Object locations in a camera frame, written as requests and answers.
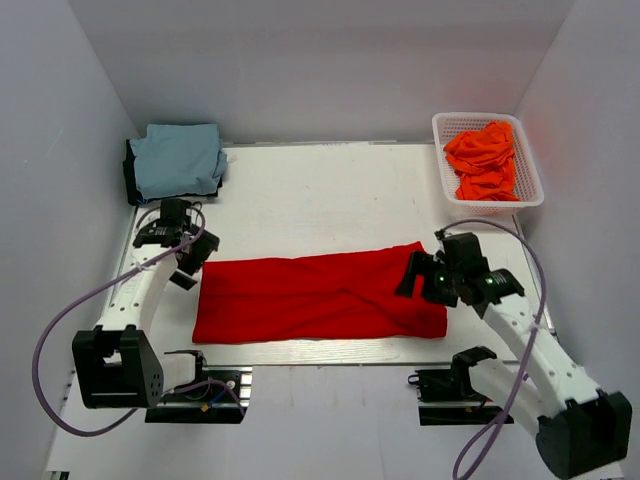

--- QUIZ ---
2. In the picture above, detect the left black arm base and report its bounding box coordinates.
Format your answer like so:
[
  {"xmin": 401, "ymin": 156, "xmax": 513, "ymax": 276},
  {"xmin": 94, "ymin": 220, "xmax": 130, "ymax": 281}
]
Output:
[{"xmin": 145, "ymin": 366, "xmax": 253, "ymax": 425}]

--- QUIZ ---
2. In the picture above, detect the orange t shirt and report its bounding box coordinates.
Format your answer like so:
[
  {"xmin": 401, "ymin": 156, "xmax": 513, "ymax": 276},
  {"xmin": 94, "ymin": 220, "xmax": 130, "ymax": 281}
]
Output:
[{"xmin": 443, "ymin": 121, "xmax": 520, "ymax": 202}]

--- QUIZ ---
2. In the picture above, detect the red t shirt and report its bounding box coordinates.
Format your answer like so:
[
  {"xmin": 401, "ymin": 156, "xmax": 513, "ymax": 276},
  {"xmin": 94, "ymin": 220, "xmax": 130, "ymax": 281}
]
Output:
[{"xmin": 192, "ymin": 242, "xmax": 448, "ymax": 344}]

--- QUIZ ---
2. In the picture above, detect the folded light blue t shirt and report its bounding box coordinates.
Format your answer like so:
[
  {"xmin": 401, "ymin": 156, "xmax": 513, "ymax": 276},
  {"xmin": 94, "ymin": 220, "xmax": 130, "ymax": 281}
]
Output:
[{"xmin": 129, "ymin": 124, "xmax": 228, "ymax": 202}]

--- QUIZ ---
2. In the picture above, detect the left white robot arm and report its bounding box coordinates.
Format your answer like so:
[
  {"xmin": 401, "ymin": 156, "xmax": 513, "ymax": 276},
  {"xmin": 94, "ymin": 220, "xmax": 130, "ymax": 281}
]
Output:
[{"xmin": 72, "ymin": 231, "xmax": 219, "ymax": 409}]

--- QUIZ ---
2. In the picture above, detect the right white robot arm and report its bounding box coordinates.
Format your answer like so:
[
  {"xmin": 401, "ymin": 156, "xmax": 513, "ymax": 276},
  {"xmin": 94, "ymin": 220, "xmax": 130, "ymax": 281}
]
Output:
[{"xmin": 396, "ymin": 233, "xmax": 632, "ymax": 479}]

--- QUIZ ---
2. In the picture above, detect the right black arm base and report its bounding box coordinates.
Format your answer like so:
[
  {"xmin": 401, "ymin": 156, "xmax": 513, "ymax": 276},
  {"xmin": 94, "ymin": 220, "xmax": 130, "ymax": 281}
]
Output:
[{"xmin": 407, "ymin": 368, "xmax": 502, "ymax": 426}]

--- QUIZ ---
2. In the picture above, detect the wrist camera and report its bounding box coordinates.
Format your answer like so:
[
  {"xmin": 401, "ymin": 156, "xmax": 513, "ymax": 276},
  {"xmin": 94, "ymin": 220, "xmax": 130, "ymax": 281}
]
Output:
[
  {"xmin": 476, "ymin": 269, "xmax": 524, "ymax": 304},
  {"xmin": 133, "ymin": 198, "xmax": 192, "ymax": 248}
]

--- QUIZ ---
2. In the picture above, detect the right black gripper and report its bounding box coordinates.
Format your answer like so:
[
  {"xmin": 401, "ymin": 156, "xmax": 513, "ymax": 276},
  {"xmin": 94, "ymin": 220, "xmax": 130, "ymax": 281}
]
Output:
[{"xmin": 394, "ymin": 250, "xmax": 463, "ymax": 308}]

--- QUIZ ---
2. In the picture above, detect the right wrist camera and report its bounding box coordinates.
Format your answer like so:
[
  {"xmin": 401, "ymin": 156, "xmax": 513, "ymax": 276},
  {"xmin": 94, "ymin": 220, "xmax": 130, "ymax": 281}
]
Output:
[{"xmin": 476, "ymin": 269, "xmax": 524, "ymax": 304}]

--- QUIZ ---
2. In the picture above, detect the white plastic basket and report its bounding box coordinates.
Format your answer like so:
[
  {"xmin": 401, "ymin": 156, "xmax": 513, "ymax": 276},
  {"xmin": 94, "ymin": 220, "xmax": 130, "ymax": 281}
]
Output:
[{"xmin": 432, "ymin": 112, "xmax": 544, "ymax": 218}]

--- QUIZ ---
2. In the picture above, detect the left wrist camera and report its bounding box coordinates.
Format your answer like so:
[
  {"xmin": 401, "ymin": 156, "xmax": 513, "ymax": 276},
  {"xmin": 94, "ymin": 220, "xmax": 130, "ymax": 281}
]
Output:
[{"xmin": 133, "ymin": 198, "xmax": 192, "ymax": 248}]

